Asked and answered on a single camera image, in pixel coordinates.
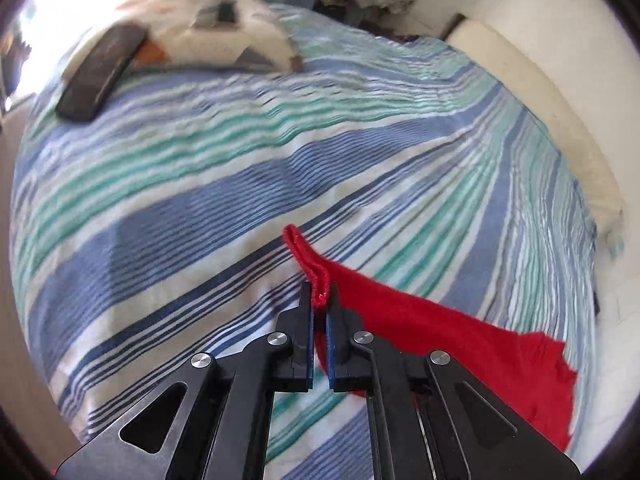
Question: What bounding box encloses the red knit sweater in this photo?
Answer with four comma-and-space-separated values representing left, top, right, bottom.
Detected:
282, 224, 577, 451

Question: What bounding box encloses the striped blue green bedspread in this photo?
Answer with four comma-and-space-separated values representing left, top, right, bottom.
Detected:
10, 6, 597, 479

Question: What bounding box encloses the cream padded headboard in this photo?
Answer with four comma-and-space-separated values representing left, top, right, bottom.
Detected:
446, 18, 625, 235

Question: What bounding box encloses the dark brown rectangular case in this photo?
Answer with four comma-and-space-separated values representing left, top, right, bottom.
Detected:
55, 24, 148, 122

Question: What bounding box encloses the patterned white pillow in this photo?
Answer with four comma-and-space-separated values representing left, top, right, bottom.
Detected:
63, 0, 304, 81

